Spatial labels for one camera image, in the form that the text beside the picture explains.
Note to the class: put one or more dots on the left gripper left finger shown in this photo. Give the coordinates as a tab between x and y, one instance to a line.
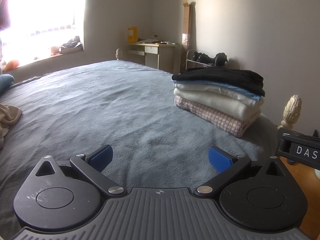
89	168

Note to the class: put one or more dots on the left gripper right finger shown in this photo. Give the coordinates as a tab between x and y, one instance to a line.
229	167

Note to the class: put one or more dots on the black t-shirt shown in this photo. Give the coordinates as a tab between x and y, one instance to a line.
245	79

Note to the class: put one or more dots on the folded clothes stack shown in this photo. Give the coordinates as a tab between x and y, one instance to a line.
229	108

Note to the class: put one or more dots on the beige clothes pile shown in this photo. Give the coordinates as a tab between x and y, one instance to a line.
9	117

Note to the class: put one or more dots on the clothes on window sill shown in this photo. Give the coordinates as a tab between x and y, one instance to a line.
72	46

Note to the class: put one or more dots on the cream bedpost finial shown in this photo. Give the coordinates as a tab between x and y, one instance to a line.
291	112

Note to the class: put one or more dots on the grey bed blanket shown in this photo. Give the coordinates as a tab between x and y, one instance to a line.
128	106

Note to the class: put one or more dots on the metal shoe rack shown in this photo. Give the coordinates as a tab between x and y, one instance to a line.
195	59

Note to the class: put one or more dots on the blue duvet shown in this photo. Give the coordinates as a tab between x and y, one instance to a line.
6	80

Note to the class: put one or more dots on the white low cabinet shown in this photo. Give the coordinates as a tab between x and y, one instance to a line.
165	57

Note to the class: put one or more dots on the orange item on sill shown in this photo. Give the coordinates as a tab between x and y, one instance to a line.
13	64

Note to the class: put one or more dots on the yellow box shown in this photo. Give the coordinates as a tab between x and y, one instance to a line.
132	35

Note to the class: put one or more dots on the cardboard sheet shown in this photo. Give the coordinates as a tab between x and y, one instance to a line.
186	23

